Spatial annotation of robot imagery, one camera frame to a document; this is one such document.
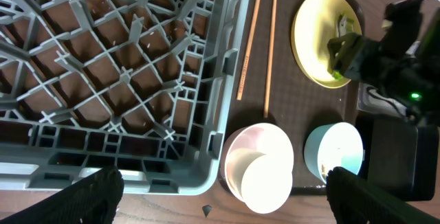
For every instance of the grey plastic dish rack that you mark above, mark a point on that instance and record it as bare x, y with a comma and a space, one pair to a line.
143, 85

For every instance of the dark brown serving tray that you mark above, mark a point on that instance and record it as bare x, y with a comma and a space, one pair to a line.
297, 104

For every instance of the yellow round plate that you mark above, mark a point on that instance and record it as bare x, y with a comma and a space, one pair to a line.
314, 24

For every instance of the light blue bowl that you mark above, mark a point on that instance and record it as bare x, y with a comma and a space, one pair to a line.
333, 145

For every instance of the green snack wrapper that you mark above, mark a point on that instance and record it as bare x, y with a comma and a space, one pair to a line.
344, 25

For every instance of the clear plastic bin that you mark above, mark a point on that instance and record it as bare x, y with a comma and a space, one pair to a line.
372, 102

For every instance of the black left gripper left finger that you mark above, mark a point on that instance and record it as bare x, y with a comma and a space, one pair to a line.
93, 199

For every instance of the pink bowl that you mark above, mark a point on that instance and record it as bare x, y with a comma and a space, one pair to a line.
262, 138

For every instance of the wooden chopstick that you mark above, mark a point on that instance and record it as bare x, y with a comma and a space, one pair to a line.
248, 50
270, 60

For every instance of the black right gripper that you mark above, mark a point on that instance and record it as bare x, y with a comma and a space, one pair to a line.
386, 65

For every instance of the black waste bin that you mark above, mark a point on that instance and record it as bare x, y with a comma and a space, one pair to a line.
399, 157

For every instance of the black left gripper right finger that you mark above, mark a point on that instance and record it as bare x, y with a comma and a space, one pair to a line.
353, 200

